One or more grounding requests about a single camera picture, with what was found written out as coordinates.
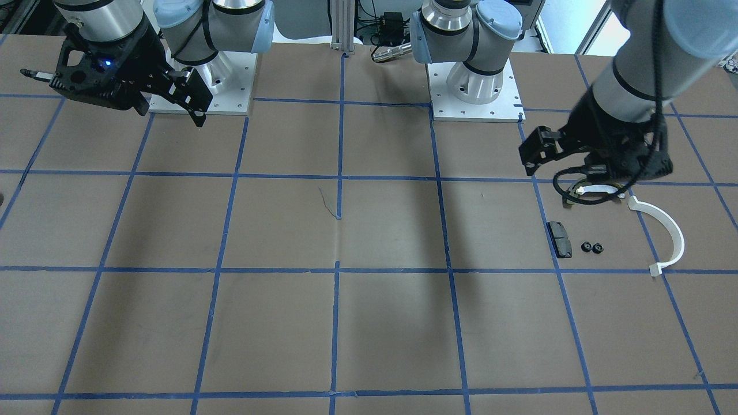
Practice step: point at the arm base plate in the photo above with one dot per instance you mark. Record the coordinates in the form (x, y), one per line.
(490, 109)
(236, 86)

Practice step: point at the aluminium frame post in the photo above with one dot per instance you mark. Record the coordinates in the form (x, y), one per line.
(342, 14)

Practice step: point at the black power adapter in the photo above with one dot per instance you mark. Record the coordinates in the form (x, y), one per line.
(391, 29)

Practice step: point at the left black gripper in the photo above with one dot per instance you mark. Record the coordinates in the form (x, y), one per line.
(597, 124)

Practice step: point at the black brake pad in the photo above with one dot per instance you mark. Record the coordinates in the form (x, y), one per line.
(560, 239)

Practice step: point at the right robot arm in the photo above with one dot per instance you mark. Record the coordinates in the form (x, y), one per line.
(191, 32)

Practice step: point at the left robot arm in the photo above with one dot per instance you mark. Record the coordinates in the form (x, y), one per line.
(671, 45)

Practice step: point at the white curved plastic part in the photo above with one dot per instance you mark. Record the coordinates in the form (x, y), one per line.
(677, 236)

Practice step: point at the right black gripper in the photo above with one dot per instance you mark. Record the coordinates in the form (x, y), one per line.
(146, 56)

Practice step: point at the silver metal cylinder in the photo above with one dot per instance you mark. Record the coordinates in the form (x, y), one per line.
(392, 53)

